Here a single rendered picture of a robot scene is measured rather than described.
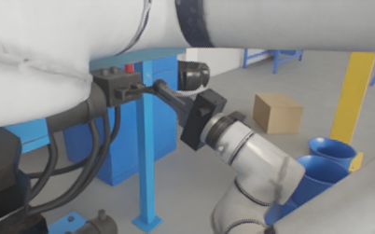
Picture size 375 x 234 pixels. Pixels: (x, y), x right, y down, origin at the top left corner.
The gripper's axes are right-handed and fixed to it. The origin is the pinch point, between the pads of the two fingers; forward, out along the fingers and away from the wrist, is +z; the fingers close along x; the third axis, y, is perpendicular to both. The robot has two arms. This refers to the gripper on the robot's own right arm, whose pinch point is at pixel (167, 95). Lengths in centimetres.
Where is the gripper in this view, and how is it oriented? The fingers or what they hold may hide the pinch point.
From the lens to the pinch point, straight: 63.8
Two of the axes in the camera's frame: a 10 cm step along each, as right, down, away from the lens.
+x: -3.0, 7.8, 5.4
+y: -5.9, 2.9, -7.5
